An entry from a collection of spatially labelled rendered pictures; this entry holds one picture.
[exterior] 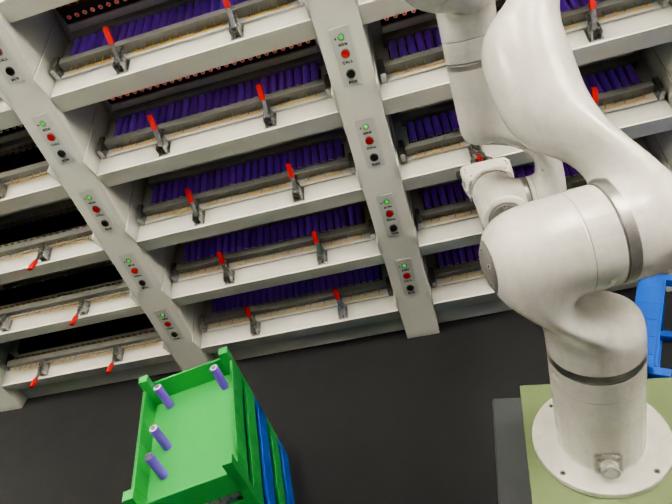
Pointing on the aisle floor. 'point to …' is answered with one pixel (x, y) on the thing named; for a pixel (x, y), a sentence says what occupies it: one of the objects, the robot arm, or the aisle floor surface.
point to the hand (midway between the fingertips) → (480, 162)
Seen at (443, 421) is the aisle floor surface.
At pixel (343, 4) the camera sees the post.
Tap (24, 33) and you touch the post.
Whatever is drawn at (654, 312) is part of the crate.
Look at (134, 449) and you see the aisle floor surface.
